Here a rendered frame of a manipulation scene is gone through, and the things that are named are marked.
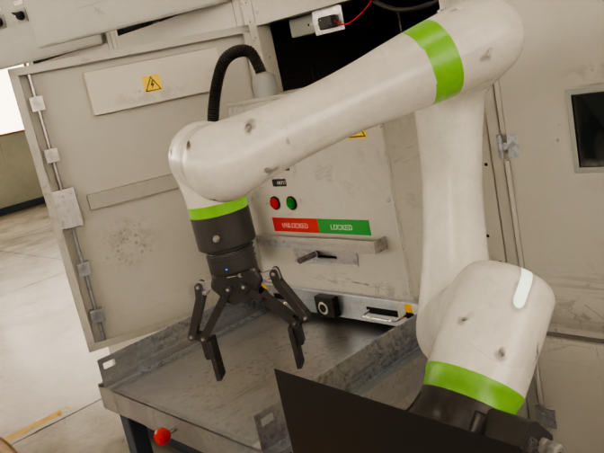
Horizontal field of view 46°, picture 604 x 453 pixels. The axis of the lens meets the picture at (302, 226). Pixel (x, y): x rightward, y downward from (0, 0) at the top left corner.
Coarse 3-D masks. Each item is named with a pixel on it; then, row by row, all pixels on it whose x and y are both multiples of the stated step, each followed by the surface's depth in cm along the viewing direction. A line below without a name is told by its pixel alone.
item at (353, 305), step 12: (300, 288) 176; (312, 288) 174; (312, 300) 174; (348, 300) 164; (360, 300) 161; (372, 300) 158; (384, 300) 156; (396, 300) 154; (408, 300) 152; (348, 312) 165; (360, 312) 162; (372, 312) 160; (384, 312) 157; (396, 312) 154; (396, 324) 155
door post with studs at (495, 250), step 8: (440, 0) 148; (448, 0) 147; (456, 0) 145; (440, 8) 149; (488, 152) 151; (488, 160) 151; (488, 168) 152; (488, 176) 152; (488, 184) 153; (488, 192) 154; (488, 200) 154; (488, 208) 155; (496, 208) 153; (488, 216) 155; (496, 216) 154; (488, 224) 156; (496, 224) 154; (488, 232) 157; (496, 232) 155; (488, 240) 157; (496, 240) 156; (488, 248) 158; (496, 248) 156; (496, 256) 157; (520, 408) 165
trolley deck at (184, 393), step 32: (256, 320) 184; (320, 320) 174; (352, 320) 170; (192, 352) 171; (224, 352) 166; (256, 352) 162; (288, 352) 159; (320, 352) 155; (352, 352) 152; (416, 352) 145; (128, 384) 160; (160, 384) 156; (192, 384) 153; (224, 384) 149; (256, 384) 146; (384, 384) 135; (416, 384) 142; (128, 416) 156; (160, 416) 144; (192, 416) 138; (224, 416) 135; (224, 448) 129; (288, 448) 119
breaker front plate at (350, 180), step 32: (320, 160) 159; (352, 160) 152; (384, 160) 145; (256, 192) 179; (288, 192) 170; (320, 192) 162; (352, 192) 155; (384, 192) 148; (256, 224) 182; (384, 224) 151; (288, 256) 177; (352, 256) 160; (384, 256) 154; (320, 288) 172; (352, 288) 164; (384, 288) 156
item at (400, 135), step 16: (272, 96) 164; (384, 128) 143; (400, 128) 147; (400, 144) 147; (416, 144) 150; (400, 160) 147; (416, 160) 151; (400, 176) 147; (416, 176) 151; (400, 192) 147; (416, 192) 151; (400, 208) 147; (416, 208) 151; (400, 224) 148; (416, 224) 151; (416, 240) 151; (320, 256) 171; (416, 256) 151; (416, 272) 152; (416, 288) 152
